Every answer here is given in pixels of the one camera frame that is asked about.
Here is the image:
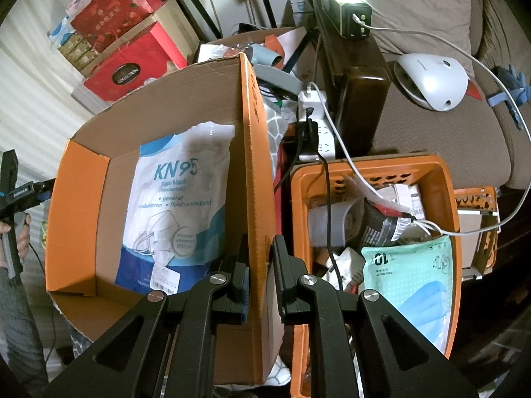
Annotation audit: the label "small orange plastic basket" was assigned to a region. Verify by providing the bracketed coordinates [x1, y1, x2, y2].
[454, 186, 498, 276]

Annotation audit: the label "red patterned gift box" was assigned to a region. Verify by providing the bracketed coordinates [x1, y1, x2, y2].
[70, 0, 167, 56]

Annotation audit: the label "blue glove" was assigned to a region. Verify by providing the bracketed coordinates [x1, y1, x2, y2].
[487, 64, 528, 129]

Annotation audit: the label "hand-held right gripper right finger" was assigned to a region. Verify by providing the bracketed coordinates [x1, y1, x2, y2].
[271, 234, 478, 398]

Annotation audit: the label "large orange plastic basket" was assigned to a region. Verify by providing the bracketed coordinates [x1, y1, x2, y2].
[288, 155, 463, 398]

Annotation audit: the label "white blue face mask packet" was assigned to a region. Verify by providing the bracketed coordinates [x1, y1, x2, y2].
[115, 121, 236, 295]

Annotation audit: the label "white charger cable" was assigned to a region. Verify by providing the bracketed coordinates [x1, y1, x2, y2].
[307, 82, 442, 235]

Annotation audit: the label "grey curved plastic part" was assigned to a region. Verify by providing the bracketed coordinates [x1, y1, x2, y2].
[253, 64, 301, 93]

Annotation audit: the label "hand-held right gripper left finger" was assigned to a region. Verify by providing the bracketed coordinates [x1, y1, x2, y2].
[41, 234, 252, 398]

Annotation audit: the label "black charger cable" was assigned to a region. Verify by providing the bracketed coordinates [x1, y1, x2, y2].
[313, 147, 347, 293]

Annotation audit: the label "grey blue hair dryer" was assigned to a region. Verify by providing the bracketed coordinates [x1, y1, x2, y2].
[248, 43, 287, 69]

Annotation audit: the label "gold brown small boxes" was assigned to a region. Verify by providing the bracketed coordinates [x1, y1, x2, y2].
[58, 33, 101, 77]

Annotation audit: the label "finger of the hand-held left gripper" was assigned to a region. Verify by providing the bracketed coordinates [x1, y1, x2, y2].
[19, 177, 56, 213]

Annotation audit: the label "plain brown cardboard box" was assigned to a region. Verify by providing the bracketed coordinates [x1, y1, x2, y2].
[197, 27, 308, 64]

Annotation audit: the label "black tripod legs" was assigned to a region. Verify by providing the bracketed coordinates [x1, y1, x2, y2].
[178, 0, 278, 39]

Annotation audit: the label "person's grey trousers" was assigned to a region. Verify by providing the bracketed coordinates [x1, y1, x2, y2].
[0, 269, 54, 398]

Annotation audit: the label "orange cardboard box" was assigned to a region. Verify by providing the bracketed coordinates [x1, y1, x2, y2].
[43, 52, 287, 386]

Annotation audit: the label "white handheld vacuum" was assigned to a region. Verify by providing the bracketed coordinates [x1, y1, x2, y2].
[393, 53, 471, 112]

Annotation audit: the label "black yellow portable lamp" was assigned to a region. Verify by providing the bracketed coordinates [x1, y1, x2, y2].
[319, 0, 372, 41]

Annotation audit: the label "white charger plug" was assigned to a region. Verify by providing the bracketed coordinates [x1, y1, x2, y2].
[298, 91, 326, 121]

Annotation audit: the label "green packet of blue masks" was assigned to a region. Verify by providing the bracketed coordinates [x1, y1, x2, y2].
[361, 234, 453, 359]

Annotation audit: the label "white power strip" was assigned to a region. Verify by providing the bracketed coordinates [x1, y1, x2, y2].
[296, 120, 337, 162]

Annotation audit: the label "grey white patterned cloth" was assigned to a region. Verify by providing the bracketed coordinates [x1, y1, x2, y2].
[263, 99, 290, 175]

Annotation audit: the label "long white lamp cable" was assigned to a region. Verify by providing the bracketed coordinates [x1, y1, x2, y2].
[354, 17, 531, 235]

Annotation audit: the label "brown sofa with wooden armrest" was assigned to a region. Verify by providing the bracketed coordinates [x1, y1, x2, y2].
[299, 0, 531, 200]

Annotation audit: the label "thin black cable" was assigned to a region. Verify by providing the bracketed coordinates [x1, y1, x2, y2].
[25, 240, 64, 365]

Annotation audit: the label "white foil sachet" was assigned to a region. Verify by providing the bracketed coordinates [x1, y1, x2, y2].
[321, 246, 366, 293]

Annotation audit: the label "black charger plug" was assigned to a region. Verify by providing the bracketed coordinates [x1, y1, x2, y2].
[295, 118, 318, 154]

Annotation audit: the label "black foil packet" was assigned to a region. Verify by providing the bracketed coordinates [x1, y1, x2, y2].
[354, 197, 416, 253]

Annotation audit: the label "person's left hand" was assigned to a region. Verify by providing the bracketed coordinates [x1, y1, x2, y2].
[0, 213, 32, 274]

